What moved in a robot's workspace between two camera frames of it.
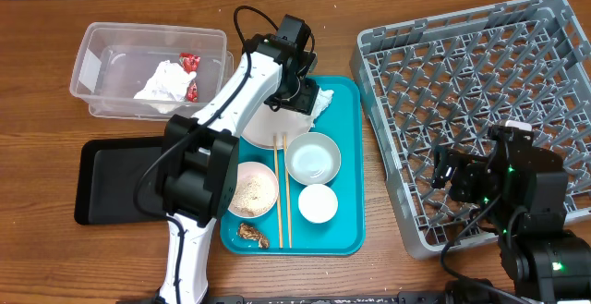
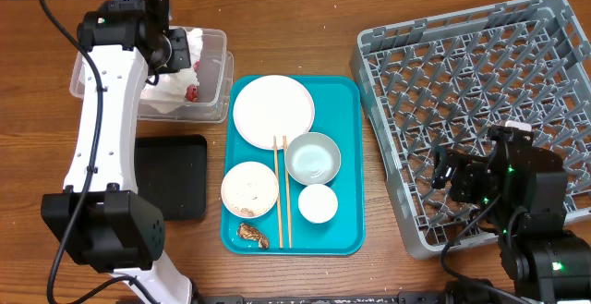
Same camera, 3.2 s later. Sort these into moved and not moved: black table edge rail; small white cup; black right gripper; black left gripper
Moved: black left gripper
Not moved: black right gripper; small white cup; black table edge rail
